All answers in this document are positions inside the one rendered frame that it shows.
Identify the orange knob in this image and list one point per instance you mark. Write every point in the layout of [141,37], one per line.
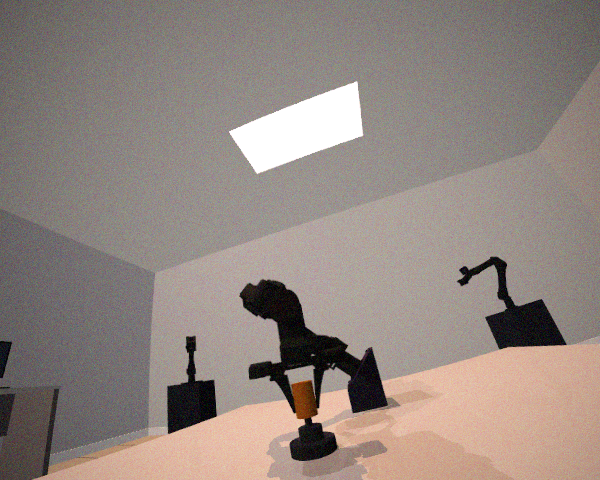
[304,400]

